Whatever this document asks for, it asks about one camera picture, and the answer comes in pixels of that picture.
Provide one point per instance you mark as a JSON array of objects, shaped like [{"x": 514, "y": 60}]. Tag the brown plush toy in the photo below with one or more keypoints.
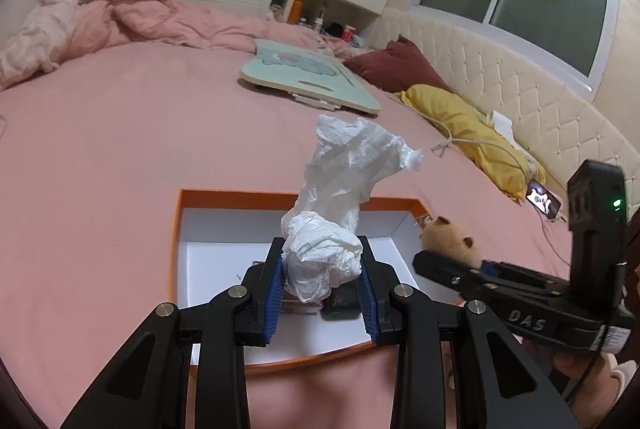
[{"x": 450, "y": 236}]

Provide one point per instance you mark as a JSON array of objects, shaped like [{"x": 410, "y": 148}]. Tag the pink bed sheet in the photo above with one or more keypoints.
[{"x": 125, "y": 159}]

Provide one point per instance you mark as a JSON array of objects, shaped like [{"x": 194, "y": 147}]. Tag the orange cardboard box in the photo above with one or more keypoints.
[{"x": 215, "y": 229}]

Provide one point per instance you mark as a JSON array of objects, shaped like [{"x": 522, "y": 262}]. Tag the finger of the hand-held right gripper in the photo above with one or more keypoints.
[
  {"x": 445, "y": 274},
  {"x": 515, "y": 271}
]

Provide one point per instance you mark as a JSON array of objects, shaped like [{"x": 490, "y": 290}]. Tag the clear heart-shaped container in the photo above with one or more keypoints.
[{"x": 300, "y": 306}]

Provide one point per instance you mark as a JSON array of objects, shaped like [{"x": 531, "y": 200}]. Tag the white tissue paper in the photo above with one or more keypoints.
[{"x": 335, "y": 189}]

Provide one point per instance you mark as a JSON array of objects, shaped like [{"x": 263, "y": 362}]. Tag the cream padded headboard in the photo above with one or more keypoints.
[{"x": 550, "y": 109}]

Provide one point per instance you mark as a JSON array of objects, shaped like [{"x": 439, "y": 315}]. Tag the person's right hand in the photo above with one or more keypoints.
[{"x": 575, "y": 364}]

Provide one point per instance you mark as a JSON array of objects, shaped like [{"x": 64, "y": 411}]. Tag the maroon pillow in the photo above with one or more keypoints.
[{"x": 400, "y": 64}]

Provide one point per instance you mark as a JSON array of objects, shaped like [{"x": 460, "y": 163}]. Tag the dark patterned card box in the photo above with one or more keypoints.
[{"x": 340, "y": 301}]

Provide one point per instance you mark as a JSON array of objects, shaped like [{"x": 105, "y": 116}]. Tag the teal lap desk board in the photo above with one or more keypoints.
[{"x": 300, "y": 69}]

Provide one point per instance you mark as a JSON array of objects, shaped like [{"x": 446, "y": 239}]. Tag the smartphone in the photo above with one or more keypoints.
[{"x": 544, "y": 200}]

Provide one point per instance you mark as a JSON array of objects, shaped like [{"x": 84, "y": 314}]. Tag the pink quilt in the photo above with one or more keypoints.
[{"x": 125, "y": 19}]

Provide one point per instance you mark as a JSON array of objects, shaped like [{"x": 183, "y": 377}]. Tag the orange bottle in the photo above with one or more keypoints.
[{"x": 298, "y": 11}]

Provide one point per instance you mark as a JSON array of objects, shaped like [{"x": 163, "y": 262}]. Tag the yellow pillow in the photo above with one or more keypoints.
[{"x": 450, "y": 119}]

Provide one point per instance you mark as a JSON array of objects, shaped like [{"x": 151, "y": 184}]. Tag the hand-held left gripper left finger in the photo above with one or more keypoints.
[{"x": 272, "y": 294}]

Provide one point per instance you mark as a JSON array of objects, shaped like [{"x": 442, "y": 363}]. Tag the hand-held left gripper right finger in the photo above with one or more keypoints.
[{"x": 367, "y": 299}]

